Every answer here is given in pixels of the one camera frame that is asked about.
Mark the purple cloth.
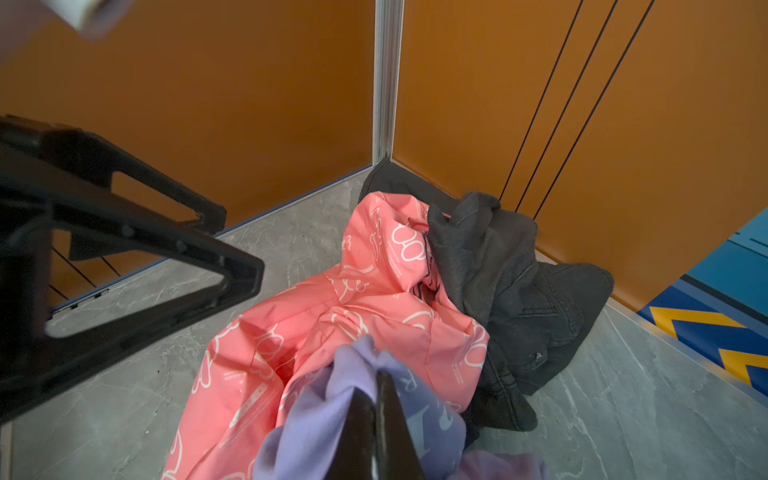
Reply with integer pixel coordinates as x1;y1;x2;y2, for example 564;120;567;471
253;335;549;479

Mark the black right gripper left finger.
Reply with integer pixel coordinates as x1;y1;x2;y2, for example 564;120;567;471
325;389;376;480

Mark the dark grey jacket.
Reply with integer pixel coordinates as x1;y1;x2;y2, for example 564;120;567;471
361;161;614;442

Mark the aluminium corner post left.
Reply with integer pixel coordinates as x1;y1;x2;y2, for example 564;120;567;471
372;0;405;165

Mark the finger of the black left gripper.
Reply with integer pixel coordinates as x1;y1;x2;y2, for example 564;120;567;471
1;146;265;422
1;115;227;235

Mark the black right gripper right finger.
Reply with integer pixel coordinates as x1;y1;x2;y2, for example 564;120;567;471
375;371;426;480

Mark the pink printed cloth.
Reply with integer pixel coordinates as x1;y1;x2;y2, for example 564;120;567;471
163;192;489;479

